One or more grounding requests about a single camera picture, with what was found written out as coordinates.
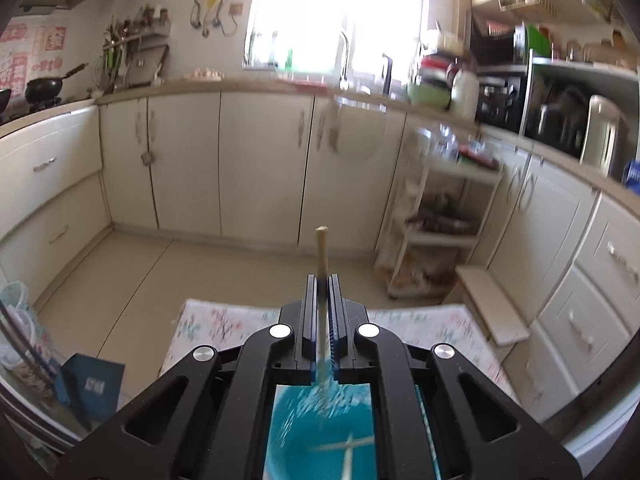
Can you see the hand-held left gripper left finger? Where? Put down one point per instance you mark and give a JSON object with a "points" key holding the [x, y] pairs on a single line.
{"points": [[312, 312]]}

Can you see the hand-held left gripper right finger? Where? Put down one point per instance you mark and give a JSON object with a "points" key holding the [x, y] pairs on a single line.
{"points": [[334, 312]]}

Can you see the wooden chopstick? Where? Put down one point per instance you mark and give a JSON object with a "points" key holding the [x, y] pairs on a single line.
{"points": [[362, 441], [321, 255], [348, 462]]}

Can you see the teal plastic cup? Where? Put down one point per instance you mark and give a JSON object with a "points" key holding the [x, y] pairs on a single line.
{"points": [[300, 425]]}

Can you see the floral tablecloth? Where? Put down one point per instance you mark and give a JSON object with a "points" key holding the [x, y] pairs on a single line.
{"points": [[225, 325]]}

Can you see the white rolling cart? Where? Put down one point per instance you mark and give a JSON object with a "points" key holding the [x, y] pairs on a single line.
{"points": [[440, 220]]}

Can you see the cream door cabinet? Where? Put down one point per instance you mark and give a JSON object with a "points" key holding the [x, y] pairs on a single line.
{"points": [[260, 170]]}

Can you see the green bowl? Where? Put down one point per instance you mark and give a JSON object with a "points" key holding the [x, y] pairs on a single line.
{"points": [[427, 95]]}

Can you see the cream cabinet with arched doors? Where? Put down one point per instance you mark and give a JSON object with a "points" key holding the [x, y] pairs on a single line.
{"points": [[560, 240]]}

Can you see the white plastic jug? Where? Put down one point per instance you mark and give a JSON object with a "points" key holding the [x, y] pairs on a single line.
{"points": [[465, 95]]}

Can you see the black microwave oven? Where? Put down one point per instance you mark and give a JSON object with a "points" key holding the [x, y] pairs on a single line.
{"points": [[500, 102]]}

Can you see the cream drawer cabinet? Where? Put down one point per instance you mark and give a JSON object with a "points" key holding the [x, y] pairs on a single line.
{"points": [[50, 185]]}

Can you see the black kitchen appliance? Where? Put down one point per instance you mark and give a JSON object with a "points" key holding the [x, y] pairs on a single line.
{"points": [[555, 120]]}

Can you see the stack of clear plastic containers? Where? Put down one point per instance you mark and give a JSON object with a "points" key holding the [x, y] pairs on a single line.
{"points": [[17, 330]]}

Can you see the kitchen window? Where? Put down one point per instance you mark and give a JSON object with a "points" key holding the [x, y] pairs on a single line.
{"points": [[325, 15]]}

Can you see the beige thermos pot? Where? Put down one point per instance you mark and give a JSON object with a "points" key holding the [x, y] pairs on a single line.
{"points": [[602, 135]]}

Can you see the blue box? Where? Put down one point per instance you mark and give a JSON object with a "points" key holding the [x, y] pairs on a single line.
{"points": [[633, 172]]}

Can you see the black wok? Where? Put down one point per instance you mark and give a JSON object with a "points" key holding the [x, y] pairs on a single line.
{"points": [[42, 89]]}

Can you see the dark metal frame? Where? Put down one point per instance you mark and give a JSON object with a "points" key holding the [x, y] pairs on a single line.
{"points": [[30, 420]]}

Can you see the wall utensil rack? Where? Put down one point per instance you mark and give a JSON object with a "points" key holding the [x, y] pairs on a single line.
{"points": [[130, 45]]}

